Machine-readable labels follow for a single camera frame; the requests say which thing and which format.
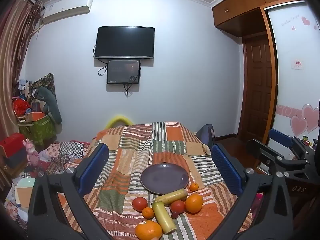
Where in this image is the pink toy figure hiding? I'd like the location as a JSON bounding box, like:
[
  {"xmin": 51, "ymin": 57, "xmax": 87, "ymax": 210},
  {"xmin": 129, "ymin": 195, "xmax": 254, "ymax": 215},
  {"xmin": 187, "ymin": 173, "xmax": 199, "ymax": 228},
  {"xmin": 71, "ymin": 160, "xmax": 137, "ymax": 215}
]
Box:
[{"xmin": 22, "ymin": 139, "xmax": 39, "ymax": 166}]

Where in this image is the small tangerine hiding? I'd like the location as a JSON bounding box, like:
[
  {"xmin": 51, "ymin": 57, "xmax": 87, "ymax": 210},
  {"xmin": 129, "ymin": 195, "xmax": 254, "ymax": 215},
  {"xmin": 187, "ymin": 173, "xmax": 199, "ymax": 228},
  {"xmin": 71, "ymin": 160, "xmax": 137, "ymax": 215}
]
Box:
[
  {"xmin": 142, "ymin": 207, "xmax": 155, "ymax": 219},
  {"xmin": 189, "ymin": 183, "xmax": 199, "ymax": 192}
]

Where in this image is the black wall television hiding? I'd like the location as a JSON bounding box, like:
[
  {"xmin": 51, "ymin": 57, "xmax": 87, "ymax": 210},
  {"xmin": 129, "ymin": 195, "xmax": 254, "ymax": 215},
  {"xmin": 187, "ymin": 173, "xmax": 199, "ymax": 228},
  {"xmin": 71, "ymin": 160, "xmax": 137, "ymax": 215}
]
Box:
[{"xmin": 93, "ymin": 26, "xmax": 155, "ymax": 59}]

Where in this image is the white air conditioner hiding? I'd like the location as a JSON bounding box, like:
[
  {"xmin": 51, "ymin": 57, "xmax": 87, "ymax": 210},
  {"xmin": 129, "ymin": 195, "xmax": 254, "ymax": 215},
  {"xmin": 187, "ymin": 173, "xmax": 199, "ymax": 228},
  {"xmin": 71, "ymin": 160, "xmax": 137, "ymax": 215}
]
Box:
[{"xmin": 42, "ymin": 0, "xmax": 93, "ymax": 24}]

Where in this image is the striped patchwork bedspread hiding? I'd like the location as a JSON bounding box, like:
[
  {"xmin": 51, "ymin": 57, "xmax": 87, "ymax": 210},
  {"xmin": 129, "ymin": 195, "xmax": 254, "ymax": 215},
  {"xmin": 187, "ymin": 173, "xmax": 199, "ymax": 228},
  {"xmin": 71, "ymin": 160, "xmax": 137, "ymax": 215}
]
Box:
[{"xmin": 56, "ymin": 121, "xmax": 253, "ymax": 240}]

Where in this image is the grey plush toy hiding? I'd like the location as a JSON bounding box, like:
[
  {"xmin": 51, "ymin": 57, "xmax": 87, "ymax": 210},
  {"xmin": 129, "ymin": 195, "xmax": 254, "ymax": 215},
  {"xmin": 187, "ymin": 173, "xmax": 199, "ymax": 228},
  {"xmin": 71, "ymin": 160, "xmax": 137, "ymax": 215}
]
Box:
[{"xmin": 35, "ymin": 86, "xmax": 62, "ymax": 125}]

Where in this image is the white wardrobe sliding door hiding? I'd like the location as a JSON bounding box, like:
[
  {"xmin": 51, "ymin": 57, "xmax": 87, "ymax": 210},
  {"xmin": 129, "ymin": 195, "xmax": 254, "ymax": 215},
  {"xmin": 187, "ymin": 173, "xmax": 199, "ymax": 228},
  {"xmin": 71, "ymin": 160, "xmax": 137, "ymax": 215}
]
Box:
[{"xmin": 266, "ymin": 2, "xmax": 319, "ymax": 141}]

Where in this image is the yellow round object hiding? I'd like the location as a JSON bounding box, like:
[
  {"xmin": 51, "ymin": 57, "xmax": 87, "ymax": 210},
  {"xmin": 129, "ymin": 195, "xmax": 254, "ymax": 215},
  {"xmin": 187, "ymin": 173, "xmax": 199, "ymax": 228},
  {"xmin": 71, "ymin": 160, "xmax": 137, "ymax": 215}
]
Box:
[{"xmin": 105, "ymin": 115, "xmax": 133, "ymax": 129}]

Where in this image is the blue backpack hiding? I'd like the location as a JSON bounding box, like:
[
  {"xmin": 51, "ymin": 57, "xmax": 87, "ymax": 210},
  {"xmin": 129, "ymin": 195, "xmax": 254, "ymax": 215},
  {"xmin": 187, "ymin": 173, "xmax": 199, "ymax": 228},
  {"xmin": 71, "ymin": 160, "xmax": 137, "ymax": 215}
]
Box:
[{"xmin": 195, "ymin": 124, "xmax": 215, "ymax": 149}]

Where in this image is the green storage box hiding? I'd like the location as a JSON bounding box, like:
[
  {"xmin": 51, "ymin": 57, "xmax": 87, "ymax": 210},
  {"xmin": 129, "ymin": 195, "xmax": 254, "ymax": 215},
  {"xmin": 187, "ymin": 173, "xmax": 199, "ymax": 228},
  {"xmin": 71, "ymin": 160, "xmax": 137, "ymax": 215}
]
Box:
[{"xmin": 18, "ymin": 115, "xmax": 56, "ymax": 146}]

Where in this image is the large orange with sticker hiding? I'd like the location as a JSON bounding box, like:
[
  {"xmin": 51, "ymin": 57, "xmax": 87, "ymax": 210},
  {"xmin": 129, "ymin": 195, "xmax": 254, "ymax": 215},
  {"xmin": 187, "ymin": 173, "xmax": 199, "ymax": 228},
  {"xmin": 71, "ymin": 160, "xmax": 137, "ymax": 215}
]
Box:
[{"xmin": 135, "ymin": 220, "xmax": 163, "ymax": 239}]

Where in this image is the red box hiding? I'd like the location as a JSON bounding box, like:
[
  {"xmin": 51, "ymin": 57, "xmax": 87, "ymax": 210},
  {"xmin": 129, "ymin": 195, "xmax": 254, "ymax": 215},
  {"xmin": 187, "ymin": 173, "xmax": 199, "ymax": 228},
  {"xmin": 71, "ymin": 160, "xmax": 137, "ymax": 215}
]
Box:
[{"xmin": 0, "ymin": 133, "xmax": 25, "ymax": 158}]

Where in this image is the purple ceramic plate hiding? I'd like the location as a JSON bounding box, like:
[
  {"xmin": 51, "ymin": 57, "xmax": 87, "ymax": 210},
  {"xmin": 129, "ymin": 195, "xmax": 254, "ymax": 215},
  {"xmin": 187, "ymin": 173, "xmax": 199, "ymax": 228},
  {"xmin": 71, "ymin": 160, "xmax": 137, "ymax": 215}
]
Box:
[{"xmin": 140, "ymin": 163, "xmax": 189, "ymax": 195}]

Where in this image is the red tomato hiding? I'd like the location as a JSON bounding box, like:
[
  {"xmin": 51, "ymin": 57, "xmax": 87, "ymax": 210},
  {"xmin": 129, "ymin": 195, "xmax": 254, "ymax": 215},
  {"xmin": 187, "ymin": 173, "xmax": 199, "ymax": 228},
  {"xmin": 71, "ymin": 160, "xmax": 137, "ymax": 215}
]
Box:
[
  {"xmin": 170, "ymin": 200, "xmax": 185, "ymax": 214},
  {"xmin": 132, "ymin": 197, "xmax": 148, "ymax": 212}
]

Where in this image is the small black wall monitor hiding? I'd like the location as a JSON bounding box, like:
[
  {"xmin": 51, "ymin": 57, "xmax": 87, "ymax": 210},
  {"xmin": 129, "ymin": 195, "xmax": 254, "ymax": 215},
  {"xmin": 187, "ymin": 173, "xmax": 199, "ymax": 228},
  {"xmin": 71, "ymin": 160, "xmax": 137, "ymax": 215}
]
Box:
[{"xmin": 106, "ymin": 60, "xmax": 140, "ymax": 85}]

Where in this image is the wooden overhead cabinet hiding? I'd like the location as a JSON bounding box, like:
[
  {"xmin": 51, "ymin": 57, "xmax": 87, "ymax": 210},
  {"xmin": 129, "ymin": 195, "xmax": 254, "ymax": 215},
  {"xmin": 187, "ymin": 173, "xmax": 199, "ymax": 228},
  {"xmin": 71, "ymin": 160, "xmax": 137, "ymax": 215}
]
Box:
[{"xmin": 213, "ymin": 0, "xmax": 298, "ymax": 37}]

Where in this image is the brown wooden door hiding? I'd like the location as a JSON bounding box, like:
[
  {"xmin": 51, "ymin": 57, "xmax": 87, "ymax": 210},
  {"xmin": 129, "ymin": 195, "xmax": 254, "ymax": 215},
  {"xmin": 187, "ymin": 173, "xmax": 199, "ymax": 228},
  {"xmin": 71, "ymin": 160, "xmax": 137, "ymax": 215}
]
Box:
[{"xmin": 238, "ymin": 33, "xmax": 272, "ymax": 142}]

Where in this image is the striped brown curtain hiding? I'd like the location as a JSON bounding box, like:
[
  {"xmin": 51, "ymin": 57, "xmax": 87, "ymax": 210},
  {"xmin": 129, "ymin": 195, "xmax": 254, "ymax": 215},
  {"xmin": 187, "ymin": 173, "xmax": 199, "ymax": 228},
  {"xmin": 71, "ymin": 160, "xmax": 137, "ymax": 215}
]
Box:
[{"xmin": 1, "ymin": 0, "xmax": 43, "ymax": 139}]

